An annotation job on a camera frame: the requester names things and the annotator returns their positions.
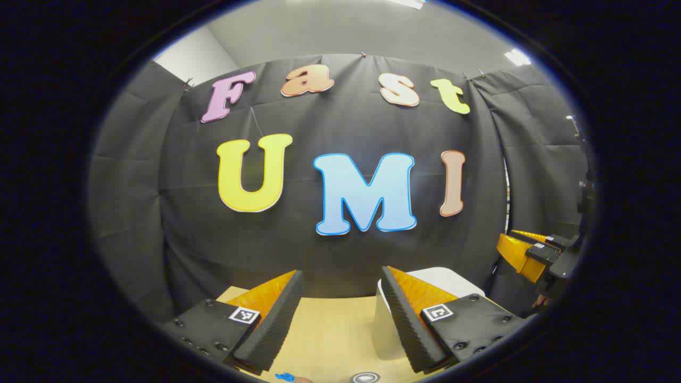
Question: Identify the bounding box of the white desktop garbage bin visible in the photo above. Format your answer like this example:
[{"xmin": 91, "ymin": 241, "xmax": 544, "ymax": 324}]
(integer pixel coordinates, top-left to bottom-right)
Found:
[{"xmin": 372, "ymin": 267, "xmax": 486, "ymax": 363}]

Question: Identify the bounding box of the black metal stand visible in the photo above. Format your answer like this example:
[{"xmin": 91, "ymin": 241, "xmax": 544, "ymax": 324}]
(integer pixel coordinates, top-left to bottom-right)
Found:
[{"xmin": 567, "ymin": 113, "xmax": 594, "ymax": 216}]

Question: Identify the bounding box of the light wooden desktop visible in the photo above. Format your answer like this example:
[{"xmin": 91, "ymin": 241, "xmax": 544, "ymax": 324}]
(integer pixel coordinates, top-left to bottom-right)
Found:
[{"xmin": 215, "ymin": 286, "xmax": 514, "ymax": 383}]

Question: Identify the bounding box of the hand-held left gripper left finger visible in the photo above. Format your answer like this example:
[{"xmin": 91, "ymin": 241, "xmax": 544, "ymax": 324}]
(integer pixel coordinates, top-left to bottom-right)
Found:
[{"xmin": 159, "ymin": 269, "xmax": 304, "ymax": 376}]

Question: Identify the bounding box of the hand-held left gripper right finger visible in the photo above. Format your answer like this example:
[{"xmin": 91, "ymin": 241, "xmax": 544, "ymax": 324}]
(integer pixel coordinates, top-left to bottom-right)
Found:
[{"xmin": 381, "ymin": 265, "xmax": 528, "ymax": 374}]

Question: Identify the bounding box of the black backdrop cloth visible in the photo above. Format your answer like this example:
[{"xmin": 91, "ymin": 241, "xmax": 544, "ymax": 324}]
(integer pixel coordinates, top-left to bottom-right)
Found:
[{"xmin": 88, "ymin": 53, "xmax": 591, "ymax": 323}]

